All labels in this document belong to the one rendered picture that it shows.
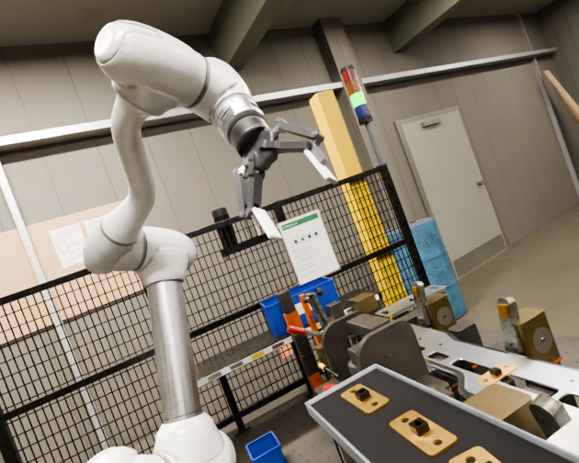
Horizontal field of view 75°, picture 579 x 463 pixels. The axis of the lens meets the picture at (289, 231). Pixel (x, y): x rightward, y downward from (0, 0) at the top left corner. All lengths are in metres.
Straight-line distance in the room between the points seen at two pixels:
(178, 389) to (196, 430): 0.11
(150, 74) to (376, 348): 0.62
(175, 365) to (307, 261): 0.85
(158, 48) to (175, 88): 0.07
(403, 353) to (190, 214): 2.91
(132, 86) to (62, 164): 2.82
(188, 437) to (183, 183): 2.73
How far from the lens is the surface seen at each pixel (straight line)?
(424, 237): 3.80
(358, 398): 0.60
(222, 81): 0.76
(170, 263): 1.15
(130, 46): 0.69
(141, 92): 0.71
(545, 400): 0.63
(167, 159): 3.60
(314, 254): 1.76
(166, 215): 3.46
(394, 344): 0.77
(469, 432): 0.50
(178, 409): 1.12
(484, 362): 0.98
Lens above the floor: 1.44
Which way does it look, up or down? 1 degrees down
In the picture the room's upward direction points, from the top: 20 degrees counter-clockwise
